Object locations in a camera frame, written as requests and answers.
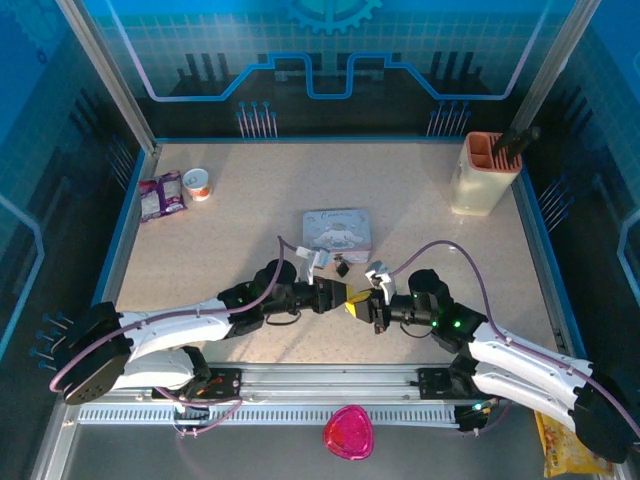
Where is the cartoon print tin box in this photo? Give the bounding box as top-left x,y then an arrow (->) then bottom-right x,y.
302,208 -> 374,265

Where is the yellow snack bag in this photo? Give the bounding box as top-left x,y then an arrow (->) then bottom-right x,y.
533,410 -> 615,479

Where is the beige knife holder orange top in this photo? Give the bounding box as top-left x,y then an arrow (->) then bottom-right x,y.
448,131 -> 524,217

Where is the white orange paper cup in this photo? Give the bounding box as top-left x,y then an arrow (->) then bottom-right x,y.
182,167 -> 212,202

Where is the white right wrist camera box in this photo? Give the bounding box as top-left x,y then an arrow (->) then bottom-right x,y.
364,259 -> 397,301

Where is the aluminium frame post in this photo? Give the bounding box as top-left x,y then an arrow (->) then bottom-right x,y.
512,0 -> 604,137
54,0 -> 159,154

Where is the black knife handle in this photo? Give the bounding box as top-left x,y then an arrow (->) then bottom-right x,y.
509,125 -> 542,155
492,127 -> 522,159

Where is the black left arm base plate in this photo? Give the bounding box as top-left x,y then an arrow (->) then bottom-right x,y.
151,367 -> 245,401

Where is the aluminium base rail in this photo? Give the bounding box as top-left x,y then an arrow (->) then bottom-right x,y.
62,363 -> 601,397

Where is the pink triangular bowl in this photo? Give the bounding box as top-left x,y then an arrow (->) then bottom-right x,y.
322,404 -> 375,462

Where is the purple snack bag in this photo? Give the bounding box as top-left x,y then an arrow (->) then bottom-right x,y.
138,169 -> 189,224

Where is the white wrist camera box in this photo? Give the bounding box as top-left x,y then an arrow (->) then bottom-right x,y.
295,247 -> 330,285
364,259 -> 397,301

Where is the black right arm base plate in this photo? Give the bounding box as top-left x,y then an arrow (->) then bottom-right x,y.
417,367 -> 510,401

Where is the slotted grey cable duct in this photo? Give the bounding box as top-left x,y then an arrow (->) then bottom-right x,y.
77,403 -> 461,426

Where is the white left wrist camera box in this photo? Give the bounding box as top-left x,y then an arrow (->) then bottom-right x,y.
295,247 -> 330,285

